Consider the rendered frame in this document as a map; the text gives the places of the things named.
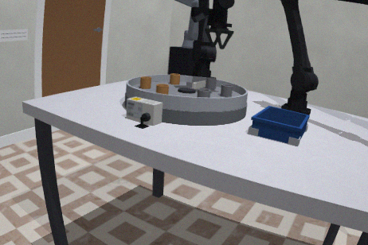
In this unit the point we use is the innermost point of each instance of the bronze bushing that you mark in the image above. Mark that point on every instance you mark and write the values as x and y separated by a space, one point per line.
162 88
145 82
174 79

